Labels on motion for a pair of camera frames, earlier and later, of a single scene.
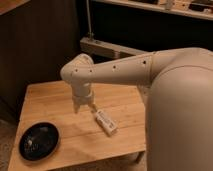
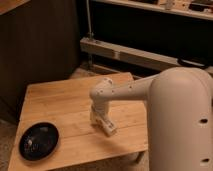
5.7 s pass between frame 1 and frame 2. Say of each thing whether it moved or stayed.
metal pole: stayed
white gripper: moved
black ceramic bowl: stayed
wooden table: stayed
